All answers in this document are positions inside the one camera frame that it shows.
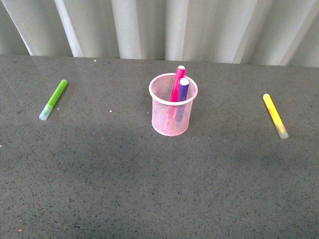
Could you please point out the pink pen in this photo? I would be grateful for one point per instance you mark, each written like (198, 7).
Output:
(174, 93)

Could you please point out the purple pen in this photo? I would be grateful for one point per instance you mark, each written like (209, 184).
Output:
(182, 96)

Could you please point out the pink mesh pen cup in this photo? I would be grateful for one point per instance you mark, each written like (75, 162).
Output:
(160, 90)

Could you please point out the green pen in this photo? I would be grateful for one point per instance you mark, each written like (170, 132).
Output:
(53, 100)

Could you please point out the yellow pen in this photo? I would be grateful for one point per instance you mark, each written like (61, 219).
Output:
(275, 116)

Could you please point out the white pleated curtain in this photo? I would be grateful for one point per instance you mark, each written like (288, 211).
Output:
(265, 32)

